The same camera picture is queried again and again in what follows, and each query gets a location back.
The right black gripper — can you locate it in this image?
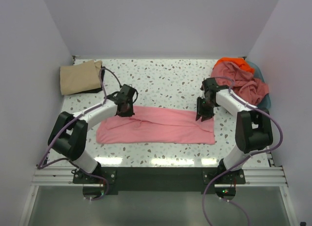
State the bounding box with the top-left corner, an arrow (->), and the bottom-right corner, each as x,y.
195,97 -> 216,122

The light pink t-shirt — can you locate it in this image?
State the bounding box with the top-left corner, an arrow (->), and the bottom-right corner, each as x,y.
96,106 -> 215,144

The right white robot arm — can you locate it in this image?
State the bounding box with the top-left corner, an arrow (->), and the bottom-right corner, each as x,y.
196,78 -> 273,184

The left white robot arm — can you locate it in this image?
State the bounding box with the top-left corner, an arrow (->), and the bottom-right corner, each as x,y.
48,84 -> 138,183

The dusty pink crumpled t-shirt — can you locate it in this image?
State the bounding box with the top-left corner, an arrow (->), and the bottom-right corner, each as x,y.
211,62 -> 269,105

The folded black t-shirt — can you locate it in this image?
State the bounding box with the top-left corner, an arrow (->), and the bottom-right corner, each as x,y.
81,67 -> 105,94

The folded beige t-shirt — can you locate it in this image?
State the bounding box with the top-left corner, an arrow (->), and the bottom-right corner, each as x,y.
59,60 -> 102,96

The orange crumpled t-shirt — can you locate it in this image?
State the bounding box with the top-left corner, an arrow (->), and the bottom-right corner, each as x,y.
215,57 -> 255,74

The blue plastic basket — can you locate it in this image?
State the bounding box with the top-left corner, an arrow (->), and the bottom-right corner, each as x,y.
247,61 -> 271,110

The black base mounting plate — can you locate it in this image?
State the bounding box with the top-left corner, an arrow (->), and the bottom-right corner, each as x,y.
72,167 -> 246,197

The aluminium rail frame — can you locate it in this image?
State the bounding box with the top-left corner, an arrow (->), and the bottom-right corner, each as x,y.
18,55 -> 299,226

